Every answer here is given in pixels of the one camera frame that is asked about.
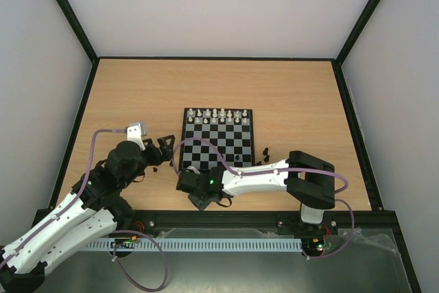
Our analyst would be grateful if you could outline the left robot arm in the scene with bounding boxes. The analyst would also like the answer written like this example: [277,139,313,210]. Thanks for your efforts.
[1,135,175,292]

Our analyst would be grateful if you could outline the light blue slotted cable duct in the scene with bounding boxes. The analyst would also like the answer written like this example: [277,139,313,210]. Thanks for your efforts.
[82,238,302,253]

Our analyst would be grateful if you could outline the black and silver chessboard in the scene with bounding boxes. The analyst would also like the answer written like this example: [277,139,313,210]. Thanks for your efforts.
[178,108,256,172]

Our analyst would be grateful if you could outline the right circuit board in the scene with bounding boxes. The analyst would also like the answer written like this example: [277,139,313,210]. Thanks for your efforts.
[305,235,334,251]

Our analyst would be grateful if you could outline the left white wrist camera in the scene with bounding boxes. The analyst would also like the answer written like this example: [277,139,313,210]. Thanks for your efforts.
[126,121,147,150]

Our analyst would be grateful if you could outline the circuit board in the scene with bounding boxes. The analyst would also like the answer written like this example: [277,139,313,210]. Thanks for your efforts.
[305,235,334,251]
[110,236,142,249]

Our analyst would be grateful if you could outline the left circuit board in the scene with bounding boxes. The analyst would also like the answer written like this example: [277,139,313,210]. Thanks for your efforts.
[110,236,142,249]

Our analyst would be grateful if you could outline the black aluminium front rail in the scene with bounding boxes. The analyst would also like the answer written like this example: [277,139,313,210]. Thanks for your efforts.
[117,210,401,237]

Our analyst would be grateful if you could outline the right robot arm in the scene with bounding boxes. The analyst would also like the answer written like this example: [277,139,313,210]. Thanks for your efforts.
[176,151,335,233]

